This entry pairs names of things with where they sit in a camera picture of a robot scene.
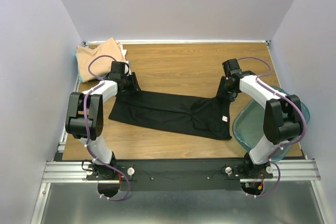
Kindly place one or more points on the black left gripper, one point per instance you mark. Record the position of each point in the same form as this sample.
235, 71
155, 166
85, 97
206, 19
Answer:
135, 86

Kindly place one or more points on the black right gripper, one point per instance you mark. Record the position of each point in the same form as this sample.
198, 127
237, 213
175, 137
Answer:
228, 97

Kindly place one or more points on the black t shirt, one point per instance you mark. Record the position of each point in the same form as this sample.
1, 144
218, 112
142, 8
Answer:
184, 114

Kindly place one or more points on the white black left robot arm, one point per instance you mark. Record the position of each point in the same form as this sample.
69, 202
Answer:
85, 120

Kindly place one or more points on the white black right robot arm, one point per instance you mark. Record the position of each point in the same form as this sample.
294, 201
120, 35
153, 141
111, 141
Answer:
283, 125

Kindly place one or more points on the folded white printed t shirt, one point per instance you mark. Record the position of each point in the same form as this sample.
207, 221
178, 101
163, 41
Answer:
123, 58

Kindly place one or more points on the teal plastic bin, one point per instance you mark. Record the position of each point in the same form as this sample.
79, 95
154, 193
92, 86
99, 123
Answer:
248, 125

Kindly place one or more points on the folded teal t shirt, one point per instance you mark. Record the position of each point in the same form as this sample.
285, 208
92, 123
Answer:
82, 67

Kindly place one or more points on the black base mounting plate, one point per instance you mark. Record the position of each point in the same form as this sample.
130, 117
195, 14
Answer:
180, 175

